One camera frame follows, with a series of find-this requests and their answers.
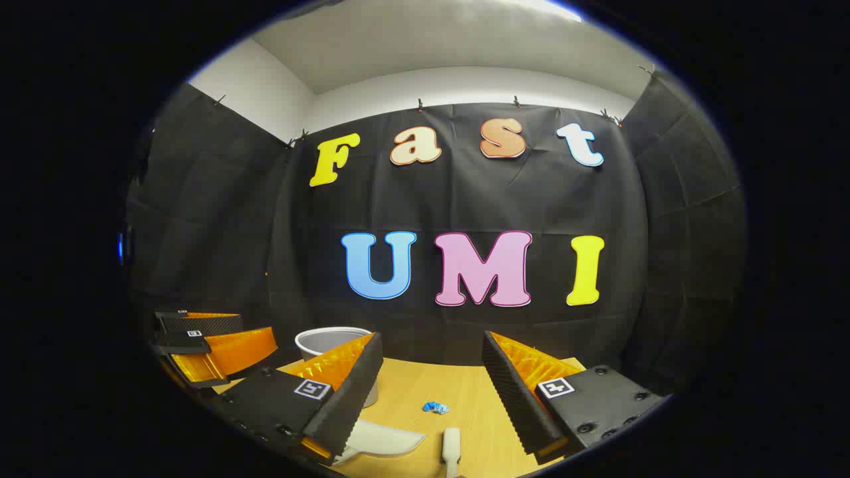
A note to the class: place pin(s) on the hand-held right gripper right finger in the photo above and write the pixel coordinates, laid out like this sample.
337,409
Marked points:
514,405

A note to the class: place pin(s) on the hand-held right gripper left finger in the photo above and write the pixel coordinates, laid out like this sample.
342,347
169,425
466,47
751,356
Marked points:
345,411

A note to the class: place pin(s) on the wooden desktop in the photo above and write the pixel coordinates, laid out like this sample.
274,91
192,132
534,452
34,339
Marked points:
465,398

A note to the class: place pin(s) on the grey ribbed garbage bin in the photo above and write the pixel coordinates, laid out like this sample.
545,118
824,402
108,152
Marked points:
322,344

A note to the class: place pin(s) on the small grey broom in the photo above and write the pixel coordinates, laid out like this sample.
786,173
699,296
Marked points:
451,448

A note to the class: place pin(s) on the grey plastic dustpan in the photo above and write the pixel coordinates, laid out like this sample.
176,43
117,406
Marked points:
385,439

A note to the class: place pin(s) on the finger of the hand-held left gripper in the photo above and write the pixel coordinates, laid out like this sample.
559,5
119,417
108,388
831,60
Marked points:
212,324
232,352

